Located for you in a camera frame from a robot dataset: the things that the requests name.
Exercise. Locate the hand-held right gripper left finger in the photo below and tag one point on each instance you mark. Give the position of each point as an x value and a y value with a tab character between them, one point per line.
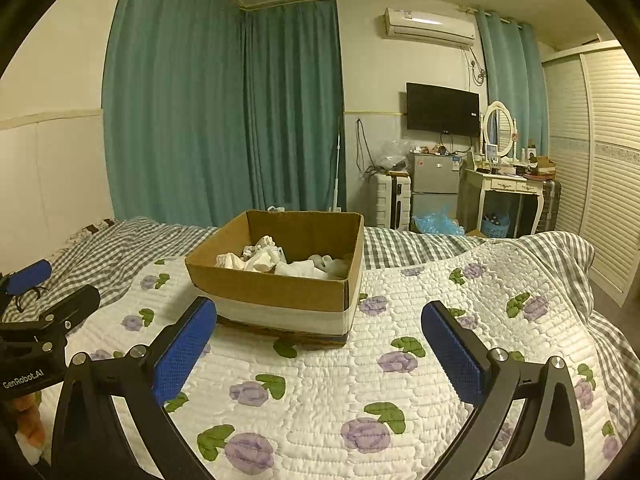
185	350

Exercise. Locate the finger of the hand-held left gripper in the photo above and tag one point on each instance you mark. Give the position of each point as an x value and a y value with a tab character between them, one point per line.
30	276
70	305

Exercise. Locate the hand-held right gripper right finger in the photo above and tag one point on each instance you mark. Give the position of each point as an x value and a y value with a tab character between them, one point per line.
455	355

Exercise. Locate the cream sock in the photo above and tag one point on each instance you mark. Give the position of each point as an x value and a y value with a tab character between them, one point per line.
227	260

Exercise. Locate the brown cardboard box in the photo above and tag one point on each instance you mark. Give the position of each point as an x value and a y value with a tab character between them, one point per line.
280	310

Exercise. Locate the white sock with grey print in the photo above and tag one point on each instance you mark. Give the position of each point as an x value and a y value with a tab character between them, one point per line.
260	250

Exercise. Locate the black hair hoop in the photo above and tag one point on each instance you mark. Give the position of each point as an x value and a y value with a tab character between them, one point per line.
30	299

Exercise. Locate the orange and white cloth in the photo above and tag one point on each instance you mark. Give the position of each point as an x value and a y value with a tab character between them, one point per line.
30	425

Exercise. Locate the brown patterned cloth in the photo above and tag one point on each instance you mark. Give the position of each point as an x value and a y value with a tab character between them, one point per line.
95	225

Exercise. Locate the white floral quilt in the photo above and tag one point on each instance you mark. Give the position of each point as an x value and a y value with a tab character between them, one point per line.
350	385

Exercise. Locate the blue basket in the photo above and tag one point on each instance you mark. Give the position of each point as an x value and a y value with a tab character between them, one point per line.
496	227

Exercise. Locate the blue plastic bag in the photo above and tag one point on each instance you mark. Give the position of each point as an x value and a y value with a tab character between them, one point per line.
435	222

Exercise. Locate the clear water jug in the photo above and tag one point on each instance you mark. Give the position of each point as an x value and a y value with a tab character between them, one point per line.
276	208

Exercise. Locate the white suitcase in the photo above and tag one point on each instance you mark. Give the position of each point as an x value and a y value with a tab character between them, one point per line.
387	200

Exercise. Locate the white dressing table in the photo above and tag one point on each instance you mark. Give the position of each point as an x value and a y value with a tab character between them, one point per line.
505	185

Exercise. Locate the dark suitcase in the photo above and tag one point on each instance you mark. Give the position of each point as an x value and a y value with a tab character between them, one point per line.
550	205

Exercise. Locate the grey mini fridge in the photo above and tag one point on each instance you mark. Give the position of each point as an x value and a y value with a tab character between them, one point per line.
435	175

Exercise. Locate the group of cosmetic bottles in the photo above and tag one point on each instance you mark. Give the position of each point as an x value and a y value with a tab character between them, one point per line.
510	165

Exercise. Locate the row of small trinkets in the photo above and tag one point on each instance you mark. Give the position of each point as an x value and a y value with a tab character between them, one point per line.
430	150

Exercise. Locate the small brown box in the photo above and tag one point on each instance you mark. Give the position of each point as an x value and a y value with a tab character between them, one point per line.
544	165

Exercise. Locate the clear plastic bag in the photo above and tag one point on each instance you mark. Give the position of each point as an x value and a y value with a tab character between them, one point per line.
395	152

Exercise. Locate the wide teal curtain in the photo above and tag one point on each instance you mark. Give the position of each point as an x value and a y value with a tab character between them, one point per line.
170	110

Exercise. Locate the white mop pole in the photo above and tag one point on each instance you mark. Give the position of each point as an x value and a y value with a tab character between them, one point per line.
339	160

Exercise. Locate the white oval mirror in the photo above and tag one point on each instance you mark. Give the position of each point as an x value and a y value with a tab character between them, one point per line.
499	127

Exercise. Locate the white louvred wardrobe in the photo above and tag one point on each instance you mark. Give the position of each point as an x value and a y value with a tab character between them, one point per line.
600	160

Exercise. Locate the narrow teal curtain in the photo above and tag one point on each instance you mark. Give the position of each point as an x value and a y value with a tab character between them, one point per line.
515	70

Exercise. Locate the white air conditioner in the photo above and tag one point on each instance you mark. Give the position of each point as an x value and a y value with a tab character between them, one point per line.
430	25

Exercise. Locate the small picture frame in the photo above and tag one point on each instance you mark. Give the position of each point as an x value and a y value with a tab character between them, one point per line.
492	152

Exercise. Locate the black wall television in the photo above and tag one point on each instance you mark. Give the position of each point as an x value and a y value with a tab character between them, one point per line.
442	110

